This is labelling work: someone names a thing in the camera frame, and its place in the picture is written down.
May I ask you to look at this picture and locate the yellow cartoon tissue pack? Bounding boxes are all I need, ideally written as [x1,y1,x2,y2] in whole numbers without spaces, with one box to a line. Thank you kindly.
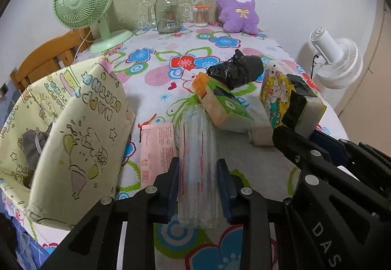
[260,60,326,138]

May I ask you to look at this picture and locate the white roll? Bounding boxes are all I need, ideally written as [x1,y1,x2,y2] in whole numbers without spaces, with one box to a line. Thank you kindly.
[249,123,274,146]

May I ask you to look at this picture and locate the green orange tissue pack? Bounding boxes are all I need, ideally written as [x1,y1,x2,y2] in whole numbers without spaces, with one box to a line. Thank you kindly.
[192,72,254,133]

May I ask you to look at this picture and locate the pink paper packet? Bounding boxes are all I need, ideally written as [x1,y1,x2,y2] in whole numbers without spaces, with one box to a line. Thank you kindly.
[140,123,178,188]

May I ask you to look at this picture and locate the black plastic bag bundle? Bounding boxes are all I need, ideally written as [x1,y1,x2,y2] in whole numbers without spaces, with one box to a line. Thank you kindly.
[207,49,264,90]

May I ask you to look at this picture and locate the beige door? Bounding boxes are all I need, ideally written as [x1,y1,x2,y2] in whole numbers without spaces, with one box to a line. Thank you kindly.
[335,0,390,154]

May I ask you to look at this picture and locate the white standing fan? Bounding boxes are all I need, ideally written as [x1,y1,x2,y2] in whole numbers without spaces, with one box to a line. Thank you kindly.
[309,27,363,90]

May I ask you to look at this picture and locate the yellow fabric storage box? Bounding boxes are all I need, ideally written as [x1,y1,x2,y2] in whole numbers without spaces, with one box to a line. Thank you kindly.
[1,56,135,230]

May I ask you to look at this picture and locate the floral tablecloth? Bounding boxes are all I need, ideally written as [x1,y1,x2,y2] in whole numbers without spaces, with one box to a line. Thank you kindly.
[9,21,349,270]

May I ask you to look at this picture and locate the purple plush bunny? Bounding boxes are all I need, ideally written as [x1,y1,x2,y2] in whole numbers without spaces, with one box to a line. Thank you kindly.
[216,0,259,35]

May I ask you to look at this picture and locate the wooden bed headboard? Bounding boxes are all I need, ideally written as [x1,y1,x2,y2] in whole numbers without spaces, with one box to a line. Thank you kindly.
[10,27,93,92]

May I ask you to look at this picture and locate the toothpick jar orange lid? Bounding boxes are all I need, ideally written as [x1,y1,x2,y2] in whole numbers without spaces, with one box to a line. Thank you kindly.
[192,5,212,27]

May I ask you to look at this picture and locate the glass jar with green lid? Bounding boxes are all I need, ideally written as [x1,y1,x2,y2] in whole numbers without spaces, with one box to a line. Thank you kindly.
[148,0,180,34]

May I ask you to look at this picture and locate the green desk fan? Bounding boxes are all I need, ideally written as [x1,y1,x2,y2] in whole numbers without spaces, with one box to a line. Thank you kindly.
[52,0,132,53]

